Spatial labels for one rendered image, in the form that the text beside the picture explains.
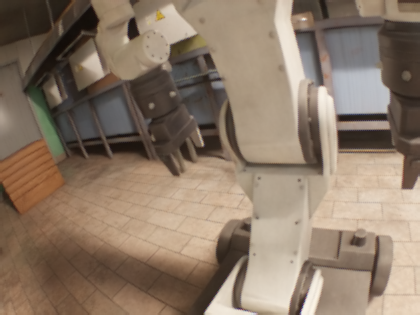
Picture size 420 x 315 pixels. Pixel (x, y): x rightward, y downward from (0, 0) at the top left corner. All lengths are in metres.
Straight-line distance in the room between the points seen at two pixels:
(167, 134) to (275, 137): 0.21
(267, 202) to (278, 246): 0.09
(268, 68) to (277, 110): 0.06
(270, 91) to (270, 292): 0.36
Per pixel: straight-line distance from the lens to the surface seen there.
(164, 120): 0.45
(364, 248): 0.69
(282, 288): 0.45
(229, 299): 0.52
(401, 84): 0.30
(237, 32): 0.31
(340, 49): 1.36
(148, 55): 0.39
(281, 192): 0.41
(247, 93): 0.33
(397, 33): 0.29
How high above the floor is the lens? 0.74
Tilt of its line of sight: 23 degrees down
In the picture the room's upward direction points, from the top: 17 degrees counter-clockwise
